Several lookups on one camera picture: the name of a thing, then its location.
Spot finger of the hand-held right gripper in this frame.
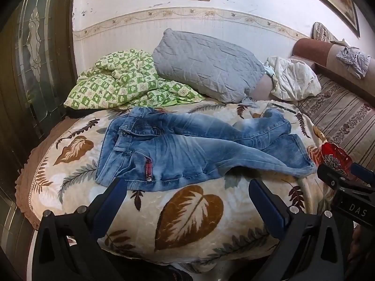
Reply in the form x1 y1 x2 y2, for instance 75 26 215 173
317 164 375 204
349 162 375 185

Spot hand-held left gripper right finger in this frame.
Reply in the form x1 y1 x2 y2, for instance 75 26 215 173
248 178 345 281

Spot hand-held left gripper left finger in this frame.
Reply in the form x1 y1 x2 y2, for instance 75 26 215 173
32 177 128 281

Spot blue denim pants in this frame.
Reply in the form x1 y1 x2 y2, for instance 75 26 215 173
95 107 317 192

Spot red glass bowl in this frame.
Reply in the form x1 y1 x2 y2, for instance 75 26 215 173
321 142 354 180

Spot striped floral beige quilt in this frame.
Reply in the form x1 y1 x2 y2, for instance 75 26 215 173
295 73 375 171

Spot leaf print cream blanket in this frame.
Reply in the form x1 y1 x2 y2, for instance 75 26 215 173
29 100 334 273

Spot brown ruffled bed cover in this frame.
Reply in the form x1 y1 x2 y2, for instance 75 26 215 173
15 116 77 231

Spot white crumpled cloth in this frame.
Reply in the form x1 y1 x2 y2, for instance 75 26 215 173
265 56 322 102

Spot grey blue crumpled cloth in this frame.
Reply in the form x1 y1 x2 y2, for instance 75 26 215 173
336 46 371 79

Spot pale pink pillow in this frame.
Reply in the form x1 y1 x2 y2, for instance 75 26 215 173
250 73 277 101

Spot green checkered quilt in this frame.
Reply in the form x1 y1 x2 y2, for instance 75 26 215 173
64 49 206 111

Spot brown padded headboard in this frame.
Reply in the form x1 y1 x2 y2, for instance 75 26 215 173
289 38 375 104

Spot striped floral cushion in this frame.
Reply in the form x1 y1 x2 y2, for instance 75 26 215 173
312 22 347 45

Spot grey quilted pillow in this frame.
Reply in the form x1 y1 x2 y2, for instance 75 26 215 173
152 29 266 104

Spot dark wooden glass door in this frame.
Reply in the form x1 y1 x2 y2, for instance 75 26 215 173
0 0 77 167

